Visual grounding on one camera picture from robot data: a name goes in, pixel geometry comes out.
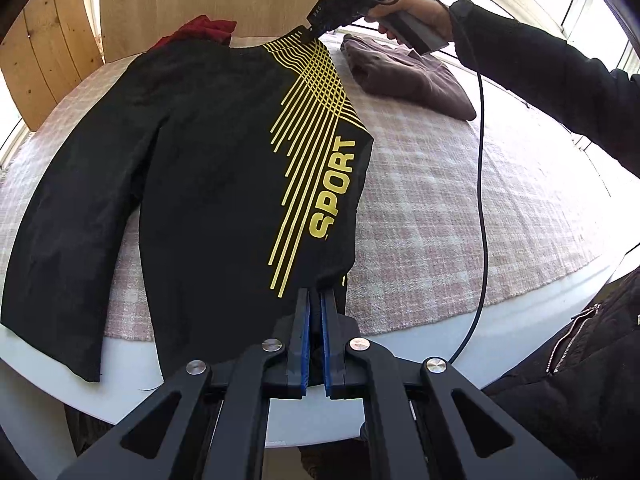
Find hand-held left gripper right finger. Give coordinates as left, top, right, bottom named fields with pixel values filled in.
left=320, top=288, right=577, bottom=480

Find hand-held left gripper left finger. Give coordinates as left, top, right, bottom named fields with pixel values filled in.
left=57, top=288, right=312, bottom=480

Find black shirt yellow stripes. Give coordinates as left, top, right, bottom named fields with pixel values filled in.
left=0, top=27, right=376, bottom=383

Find person's right forearm black sleeve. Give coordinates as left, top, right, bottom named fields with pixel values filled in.
left=447, top=0, right=640, bottom=181

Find person's right hand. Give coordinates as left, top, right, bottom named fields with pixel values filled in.
left=364, top=0, right=455, bottom=42

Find folded mauve garment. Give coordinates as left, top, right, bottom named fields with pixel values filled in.
left=340, top=32, right=478, bottom=122

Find red cloth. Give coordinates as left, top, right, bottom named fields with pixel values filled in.
left=150, top=15, right=238, bottom=52

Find pink checked blanket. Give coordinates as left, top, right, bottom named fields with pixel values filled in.
left=0, top=35, right=626, bottom=342

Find person's black zipper jacket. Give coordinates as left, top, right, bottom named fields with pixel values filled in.
left=480, top=260, right=640, bottom=480

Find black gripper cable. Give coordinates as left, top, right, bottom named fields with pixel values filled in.
left=345, top=0, right=488, bottom=365

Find white window frame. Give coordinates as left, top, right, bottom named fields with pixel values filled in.
left=560, top=0, right=640, bottom=78

